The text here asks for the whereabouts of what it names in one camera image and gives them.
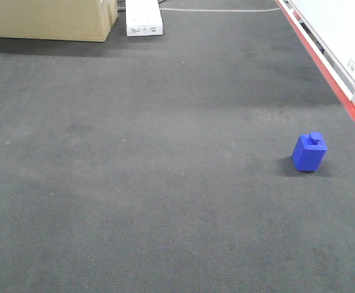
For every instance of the white machine panel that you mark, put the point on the white machine panel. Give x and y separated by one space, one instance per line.
332 23

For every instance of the blue plastic block part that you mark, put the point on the blue plastic block part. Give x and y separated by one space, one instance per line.
309 151

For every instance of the large cardboard box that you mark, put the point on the large cardboard box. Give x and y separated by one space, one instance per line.
86 21

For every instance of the white long carton box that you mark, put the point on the white long carton box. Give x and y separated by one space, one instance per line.
143 18

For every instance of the red conveyor side rail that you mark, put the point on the red conveyor side rail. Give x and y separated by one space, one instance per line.
332 78

